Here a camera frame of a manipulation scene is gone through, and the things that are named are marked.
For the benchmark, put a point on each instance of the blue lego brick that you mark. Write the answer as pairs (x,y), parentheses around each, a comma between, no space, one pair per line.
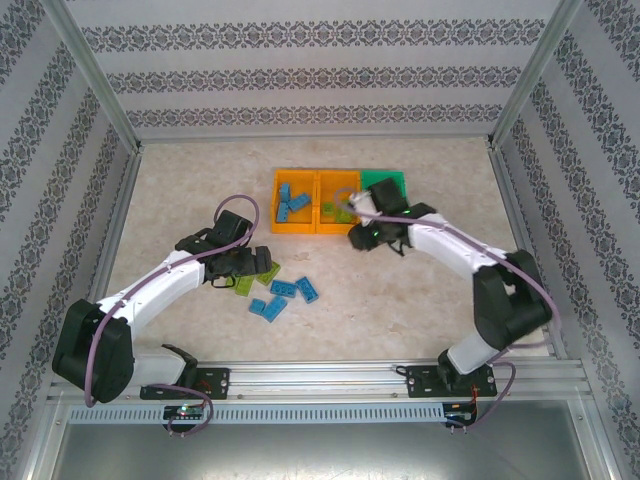
(299,201)
(285,192)
(307,289)
(283,212)
(285,288)
(274,308)
(257,306)

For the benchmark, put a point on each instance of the green plastic bin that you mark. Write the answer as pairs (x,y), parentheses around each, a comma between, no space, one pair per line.
(382,176)

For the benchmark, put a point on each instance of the orange plastic bin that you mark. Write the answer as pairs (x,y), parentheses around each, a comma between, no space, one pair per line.
(332,182)
(300,225)

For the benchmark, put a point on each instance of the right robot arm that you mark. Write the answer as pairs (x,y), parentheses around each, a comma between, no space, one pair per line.
(450,245)

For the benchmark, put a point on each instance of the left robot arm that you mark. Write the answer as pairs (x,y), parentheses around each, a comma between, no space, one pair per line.
(150,285)

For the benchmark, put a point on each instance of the grey metal panel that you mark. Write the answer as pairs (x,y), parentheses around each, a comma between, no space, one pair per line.
(320,455)

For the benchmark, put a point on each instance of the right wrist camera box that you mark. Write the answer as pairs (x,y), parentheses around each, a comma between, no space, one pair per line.
(362,202)

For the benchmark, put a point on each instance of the aluminium side rail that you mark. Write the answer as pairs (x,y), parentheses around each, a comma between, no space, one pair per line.
(520,210)
(117,200)

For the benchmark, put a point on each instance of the aluminium mounting rail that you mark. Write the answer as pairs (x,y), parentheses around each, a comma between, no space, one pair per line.
(320,377)

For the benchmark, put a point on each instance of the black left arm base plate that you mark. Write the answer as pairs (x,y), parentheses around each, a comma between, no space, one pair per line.
(217,382)

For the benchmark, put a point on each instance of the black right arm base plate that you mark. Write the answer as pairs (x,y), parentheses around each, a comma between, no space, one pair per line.
(422,382)

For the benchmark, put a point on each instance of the aluminium frame post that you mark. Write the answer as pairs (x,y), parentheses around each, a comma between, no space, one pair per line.
(90,70)
(535,70)

